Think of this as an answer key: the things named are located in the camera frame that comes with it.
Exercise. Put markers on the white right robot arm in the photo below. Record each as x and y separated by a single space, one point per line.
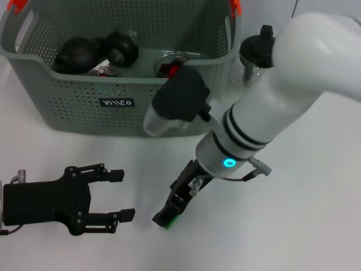
282 98

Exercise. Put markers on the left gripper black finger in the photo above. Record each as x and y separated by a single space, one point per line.
118 216
112 175

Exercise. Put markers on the tall orange-red toy brick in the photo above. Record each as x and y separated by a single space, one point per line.
175 68

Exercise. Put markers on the grey perforated storage bin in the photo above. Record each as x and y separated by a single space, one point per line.
84 113

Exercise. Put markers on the glass teacup black sleeve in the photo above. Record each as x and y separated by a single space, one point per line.
103 70
121 46
163 60

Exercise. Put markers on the dark clay teapot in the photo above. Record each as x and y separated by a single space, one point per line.
76 53

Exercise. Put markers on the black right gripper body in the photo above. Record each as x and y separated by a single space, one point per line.
186 186

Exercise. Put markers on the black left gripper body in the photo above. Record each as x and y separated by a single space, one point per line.
42 200

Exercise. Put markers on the green toy brick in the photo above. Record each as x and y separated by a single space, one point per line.
172 225

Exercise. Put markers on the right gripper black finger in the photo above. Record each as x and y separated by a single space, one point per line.
166 211
182 210

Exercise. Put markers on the glass teapot black lid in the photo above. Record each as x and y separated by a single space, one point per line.
258 48

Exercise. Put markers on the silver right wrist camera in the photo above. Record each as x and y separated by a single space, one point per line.
180 96

